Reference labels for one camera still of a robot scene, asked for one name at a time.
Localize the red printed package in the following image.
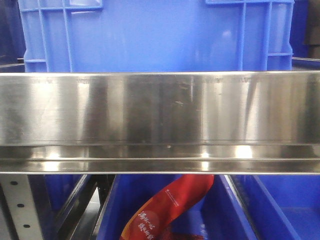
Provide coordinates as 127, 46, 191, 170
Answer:
119, 174, 215, 240

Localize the large blue bin on shelf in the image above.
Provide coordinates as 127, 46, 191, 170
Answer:
18, 0, 294, 72

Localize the lower blue bin right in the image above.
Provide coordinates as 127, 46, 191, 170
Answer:
232, 175, 320, 240

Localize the lower blue bin middle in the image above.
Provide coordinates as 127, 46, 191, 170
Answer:
96, 174, 257, 240

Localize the stainless steel shelf rail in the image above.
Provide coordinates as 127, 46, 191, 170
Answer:
0, 70, 320, 175

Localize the perforated metal shelf post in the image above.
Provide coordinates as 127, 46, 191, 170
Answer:
0, 174, 44, 240

